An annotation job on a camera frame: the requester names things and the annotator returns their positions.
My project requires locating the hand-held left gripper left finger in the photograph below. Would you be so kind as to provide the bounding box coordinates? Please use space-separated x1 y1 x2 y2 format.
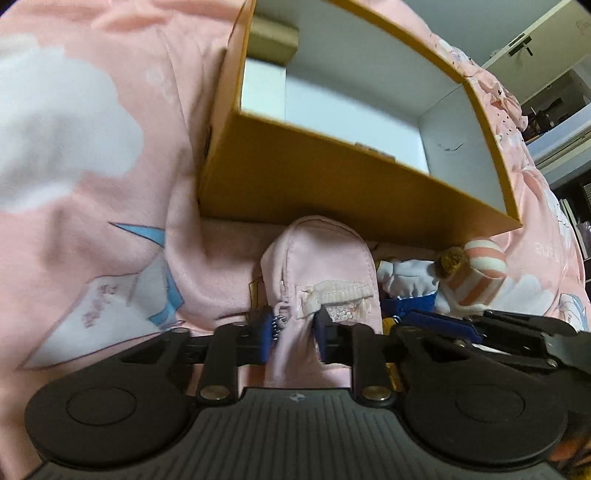
122 307 278 406

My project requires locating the orange cardboard box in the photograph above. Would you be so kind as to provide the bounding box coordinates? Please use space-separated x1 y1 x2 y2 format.
198 0 523 245

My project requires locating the white box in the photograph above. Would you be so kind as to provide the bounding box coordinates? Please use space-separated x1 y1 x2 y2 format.
240 59 288 123

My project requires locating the pink printed blanket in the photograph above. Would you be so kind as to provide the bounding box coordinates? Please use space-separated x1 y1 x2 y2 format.
0 0 591 480

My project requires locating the small gold box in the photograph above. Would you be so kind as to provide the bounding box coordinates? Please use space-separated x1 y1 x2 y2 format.
247 14 300 66

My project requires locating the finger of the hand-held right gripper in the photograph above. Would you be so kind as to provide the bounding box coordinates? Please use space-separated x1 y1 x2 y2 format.
475 309 580 336
404 311 560 371

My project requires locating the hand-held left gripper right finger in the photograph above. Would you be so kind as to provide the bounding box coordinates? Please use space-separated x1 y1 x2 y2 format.
314 310 455 408

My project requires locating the pink zip pouch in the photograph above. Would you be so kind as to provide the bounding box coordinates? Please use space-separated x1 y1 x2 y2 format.
260 215 384 394

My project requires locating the white plush with striped hat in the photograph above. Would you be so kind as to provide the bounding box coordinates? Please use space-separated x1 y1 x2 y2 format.
434 236 557 320

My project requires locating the brown bear plush blue outfit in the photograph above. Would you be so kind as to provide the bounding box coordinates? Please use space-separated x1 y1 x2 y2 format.
375 247 468 325

